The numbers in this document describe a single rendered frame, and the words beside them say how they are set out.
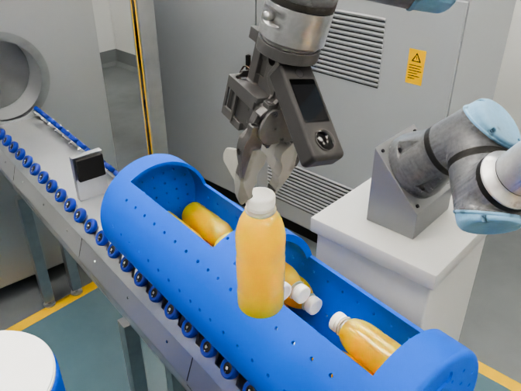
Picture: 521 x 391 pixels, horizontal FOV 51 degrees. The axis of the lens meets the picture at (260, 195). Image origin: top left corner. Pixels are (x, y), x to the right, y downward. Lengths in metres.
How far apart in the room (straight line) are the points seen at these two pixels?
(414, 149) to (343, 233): 0.24
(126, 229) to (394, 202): 0.61
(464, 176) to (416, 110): 1.38
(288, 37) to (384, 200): 0.71
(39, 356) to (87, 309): 1.67
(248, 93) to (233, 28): 2.39
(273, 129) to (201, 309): 0.53
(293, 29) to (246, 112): 0.12
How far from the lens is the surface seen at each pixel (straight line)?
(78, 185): 1.82
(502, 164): 1.01
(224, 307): 1.01
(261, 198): 0.69
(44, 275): 2.79
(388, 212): 1.24
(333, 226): 1.25
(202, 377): 1.27
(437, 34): 2.32
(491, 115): 1.12
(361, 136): 2.63
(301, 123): 0.57
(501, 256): 3.32
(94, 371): 2.54
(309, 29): 0.58
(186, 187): 1.49
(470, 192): 1.05
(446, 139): 1.14
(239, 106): 0.65
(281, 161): 0.67
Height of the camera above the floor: 1.85
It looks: 31 degrees down
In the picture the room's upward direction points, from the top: straight up
